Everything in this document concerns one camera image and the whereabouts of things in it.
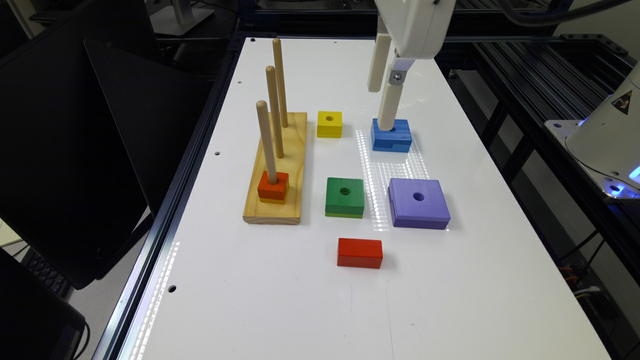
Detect red rectangular block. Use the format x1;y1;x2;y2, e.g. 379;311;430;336
337;238;384;269

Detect front wooden peg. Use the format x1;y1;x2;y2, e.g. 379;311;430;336
256;100;278;185

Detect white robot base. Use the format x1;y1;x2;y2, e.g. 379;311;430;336
545;67;639;201

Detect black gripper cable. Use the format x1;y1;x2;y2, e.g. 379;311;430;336
497;0;634;29

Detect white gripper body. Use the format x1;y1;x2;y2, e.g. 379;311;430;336
375;0;456;59

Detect thin yellow block under red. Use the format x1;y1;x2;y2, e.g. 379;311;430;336
259;197;287;204

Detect wooden peg base board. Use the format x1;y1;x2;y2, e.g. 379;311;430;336
243;112;307;225

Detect purple square block with hole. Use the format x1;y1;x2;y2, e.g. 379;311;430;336
388;178;451;230

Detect black aluminium frame rails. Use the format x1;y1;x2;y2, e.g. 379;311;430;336
436;37;639;278

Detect blue square block with hole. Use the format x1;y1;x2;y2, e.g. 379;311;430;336
371;118;412;153

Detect large black monitor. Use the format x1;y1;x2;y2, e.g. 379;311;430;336
1;0;210;289

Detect yellow square block with hole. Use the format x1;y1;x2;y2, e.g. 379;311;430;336
317;111;343;138

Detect black laptop corner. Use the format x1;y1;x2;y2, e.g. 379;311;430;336
1;251;91;360

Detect silver monitor stand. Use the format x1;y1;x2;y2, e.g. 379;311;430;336
150;0;215;36

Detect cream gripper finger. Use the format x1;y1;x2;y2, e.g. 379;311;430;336
377;53;415;131
367;17;391;93

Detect green square block with hole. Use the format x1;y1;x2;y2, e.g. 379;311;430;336
325;177;365;218

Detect rear wooden peg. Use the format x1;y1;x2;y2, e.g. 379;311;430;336
272;38;288;128

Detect red block on peg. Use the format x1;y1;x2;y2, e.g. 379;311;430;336
257;171;289;199

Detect black keyboard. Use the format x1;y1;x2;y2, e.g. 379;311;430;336
21;248;70;299

